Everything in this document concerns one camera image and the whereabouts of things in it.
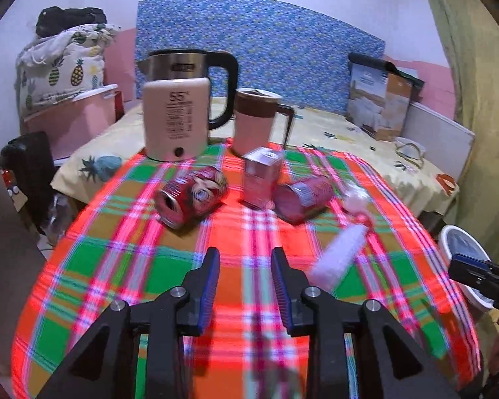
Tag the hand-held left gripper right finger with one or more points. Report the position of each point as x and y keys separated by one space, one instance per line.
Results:
x=282 y=291

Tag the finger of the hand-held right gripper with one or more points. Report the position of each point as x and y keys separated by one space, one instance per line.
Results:
x=472 y=259
x=465 y=274

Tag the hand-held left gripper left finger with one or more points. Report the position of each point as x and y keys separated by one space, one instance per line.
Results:
x=210 y=291

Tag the white trash bin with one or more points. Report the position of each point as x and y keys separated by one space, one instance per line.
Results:
x=461 y=243

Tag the white plastic bottle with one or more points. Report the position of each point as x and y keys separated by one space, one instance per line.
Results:
x=337 y=255

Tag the plain red drink can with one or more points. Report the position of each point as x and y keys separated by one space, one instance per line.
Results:
x=303 y=197

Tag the red drink can with print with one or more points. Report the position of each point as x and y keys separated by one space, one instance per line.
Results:
x=191 y=195

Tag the pink carton box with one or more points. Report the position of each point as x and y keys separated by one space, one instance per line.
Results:
x=260 y=183

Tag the white tissue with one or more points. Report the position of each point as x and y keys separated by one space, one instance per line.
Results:
x=355 y=199

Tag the orange scissors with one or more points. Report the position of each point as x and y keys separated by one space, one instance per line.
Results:
x=445 y=181

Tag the plaid tablecloth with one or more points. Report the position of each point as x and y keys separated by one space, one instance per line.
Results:
x=108 y=257

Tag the white flat board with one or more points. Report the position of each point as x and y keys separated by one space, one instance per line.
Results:
x=440 y=137

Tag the clear plastic container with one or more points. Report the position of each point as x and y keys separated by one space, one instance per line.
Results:
x=409 y=147

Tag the pink pitcher with brown lid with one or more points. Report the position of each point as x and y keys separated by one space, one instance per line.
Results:
x=253 y=129

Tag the green curtain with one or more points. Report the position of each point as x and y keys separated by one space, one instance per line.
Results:
x=474 y=91

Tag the steel and beige electric kettle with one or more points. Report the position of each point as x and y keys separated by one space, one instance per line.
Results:
x=174 y=120

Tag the cardboard quilt box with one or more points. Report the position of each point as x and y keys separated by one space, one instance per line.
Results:
x=378 y=104

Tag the pink storage box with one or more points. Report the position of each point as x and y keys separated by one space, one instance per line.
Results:
x=79 y=129

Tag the black boxy object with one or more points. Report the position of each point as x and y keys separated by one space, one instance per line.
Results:
x=29 y=166

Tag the blue floral headboard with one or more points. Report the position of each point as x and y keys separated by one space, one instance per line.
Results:
x=274 y=50

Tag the pineapple print bedding bundle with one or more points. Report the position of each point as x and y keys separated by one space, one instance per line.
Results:
x=66 y=70

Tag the black duffel bag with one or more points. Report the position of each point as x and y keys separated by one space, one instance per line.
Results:
x=70 y=18

